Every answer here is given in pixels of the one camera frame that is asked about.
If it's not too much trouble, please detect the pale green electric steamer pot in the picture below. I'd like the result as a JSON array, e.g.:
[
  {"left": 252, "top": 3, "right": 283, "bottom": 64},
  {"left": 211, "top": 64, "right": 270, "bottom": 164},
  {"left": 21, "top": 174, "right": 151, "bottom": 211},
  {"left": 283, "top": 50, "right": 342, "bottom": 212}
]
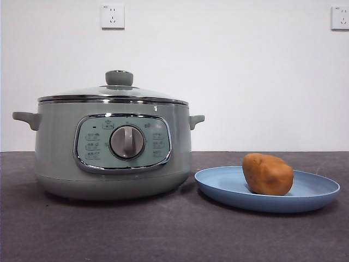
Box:
[{"left": 12, "top": 102, "right": 206, "bottom": 202}]

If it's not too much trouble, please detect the blue round plate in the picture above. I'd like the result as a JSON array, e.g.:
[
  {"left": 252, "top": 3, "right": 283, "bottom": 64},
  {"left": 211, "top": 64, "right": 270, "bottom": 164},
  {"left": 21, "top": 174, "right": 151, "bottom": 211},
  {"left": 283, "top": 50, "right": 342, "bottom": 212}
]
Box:
[{"left": 194, "top": 165, "right": 341, "bottom": 214}]

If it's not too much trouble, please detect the glass lid with green knob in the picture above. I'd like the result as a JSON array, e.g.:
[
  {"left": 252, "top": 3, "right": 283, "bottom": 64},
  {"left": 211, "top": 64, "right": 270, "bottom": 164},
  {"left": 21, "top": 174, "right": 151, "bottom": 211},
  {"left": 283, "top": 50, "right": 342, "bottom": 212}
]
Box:
[{"left": 37, "top": 70, "right": 190, "bottom": 106}]

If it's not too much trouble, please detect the white wall socket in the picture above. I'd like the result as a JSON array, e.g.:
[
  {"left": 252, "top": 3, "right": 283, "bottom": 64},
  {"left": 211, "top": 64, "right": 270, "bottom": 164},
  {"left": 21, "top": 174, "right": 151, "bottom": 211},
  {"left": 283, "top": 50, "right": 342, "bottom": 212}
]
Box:
[
  {"left": 101, "top": 4, "right": 126, "bottom": 31},
  {"left": 330, "top": 5, "right": 349, "bottom": 31}
]

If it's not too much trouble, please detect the brown potato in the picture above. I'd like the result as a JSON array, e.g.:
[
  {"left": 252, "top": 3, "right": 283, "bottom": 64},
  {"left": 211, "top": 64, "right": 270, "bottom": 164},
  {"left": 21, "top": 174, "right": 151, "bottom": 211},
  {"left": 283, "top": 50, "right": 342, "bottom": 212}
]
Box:
[{"left": 242, "top": 153, "right": 294, "bottom": 197}]

